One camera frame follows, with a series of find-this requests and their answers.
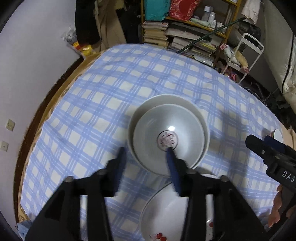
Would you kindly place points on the white leather chair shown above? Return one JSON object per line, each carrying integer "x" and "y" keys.
{"x": 280, "y": 51}

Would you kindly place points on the yellow snack bag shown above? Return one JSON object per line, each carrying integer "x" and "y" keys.
{"x": 84, "y": 50}

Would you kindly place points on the blue white checkered tablecloth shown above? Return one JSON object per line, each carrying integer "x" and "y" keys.
{"x": 89, "y": 124}

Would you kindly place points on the red patterned small bowl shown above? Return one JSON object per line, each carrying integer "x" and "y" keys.
{"x": 276, "y": 134}

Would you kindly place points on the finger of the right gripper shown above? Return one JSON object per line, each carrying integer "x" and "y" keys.
{"x": 258, "y": 146}
{"x": 273, "y": 143}

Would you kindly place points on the white cherry plate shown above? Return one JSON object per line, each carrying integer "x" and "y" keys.
{"x": 163, "y": 216}

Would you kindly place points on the wall socket upper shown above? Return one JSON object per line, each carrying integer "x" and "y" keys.
{"x": 10, "y": 125}

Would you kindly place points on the white bowl red seal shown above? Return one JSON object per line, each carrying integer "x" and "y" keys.
{"x": 165, "y": 126}

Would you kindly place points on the person's right hand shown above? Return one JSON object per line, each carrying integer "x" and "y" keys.
{"x": 274, "y": 216}

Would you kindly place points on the white metal trolley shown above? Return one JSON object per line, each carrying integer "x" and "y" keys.
{"x": 237, "y": 66}

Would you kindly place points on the stack of books left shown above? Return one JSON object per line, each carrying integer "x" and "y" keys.
{"x": 154, "y": 33}

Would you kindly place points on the red bag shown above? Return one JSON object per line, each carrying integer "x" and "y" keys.
{"x": 183, "y": 9}

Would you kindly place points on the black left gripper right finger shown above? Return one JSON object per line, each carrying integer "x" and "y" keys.
{"x": 233, "y": 218}

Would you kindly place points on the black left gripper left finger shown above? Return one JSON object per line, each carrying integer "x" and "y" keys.
{"x": 59, "y": 219}

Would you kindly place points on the green black pole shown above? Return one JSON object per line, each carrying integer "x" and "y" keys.
{"x": 211, "y": 33}

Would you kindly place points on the yellow wooden shelf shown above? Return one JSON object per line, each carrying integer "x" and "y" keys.
{"x": 209, "y": 15}

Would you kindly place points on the stack of books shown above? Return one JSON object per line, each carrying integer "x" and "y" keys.
{"x": 182, "y": 34}
{"x": 154, "y": 33}

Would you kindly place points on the teal bag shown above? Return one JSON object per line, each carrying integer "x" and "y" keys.
{"x": 156, "y": 10}

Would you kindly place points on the wall socket lower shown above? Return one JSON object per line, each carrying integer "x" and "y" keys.
{"x": 4, "y": 146}

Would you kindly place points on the wall socket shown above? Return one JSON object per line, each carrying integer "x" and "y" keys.
{"x": 4, "y": 146}
{"x": 10, "y": 125}

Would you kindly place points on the large white bowl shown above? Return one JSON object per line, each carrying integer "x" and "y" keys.
{"x": 160, "y": 100}

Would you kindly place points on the blue fluffy towel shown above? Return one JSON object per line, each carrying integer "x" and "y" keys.
{"x": 23, "y": 228}

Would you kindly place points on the stack of books right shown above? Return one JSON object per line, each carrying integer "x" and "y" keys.
{"x": 182, "y": 34}

